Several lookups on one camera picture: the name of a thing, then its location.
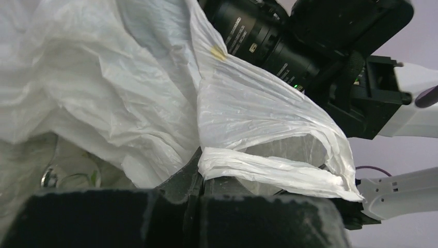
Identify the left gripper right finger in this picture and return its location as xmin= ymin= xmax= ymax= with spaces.
xmin=198 ymin=177 xmax=351 ymax=247

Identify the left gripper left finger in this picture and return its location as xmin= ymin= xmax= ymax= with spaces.
xmin=1 ymin=149 xmax=202 ymax=247

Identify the white plastic bag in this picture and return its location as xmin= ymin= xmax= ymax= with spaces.
xmin=1 ymin=1 xmax=362 ymax=233

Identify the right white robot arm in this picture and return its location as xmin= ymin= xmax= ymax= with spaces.
xmin=198 ymin=1 xmax=437 ymax=230

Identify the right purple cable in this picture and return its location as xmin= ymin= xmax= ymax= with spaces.
xmin=355 ymin=85 xmax=438 ymax=177

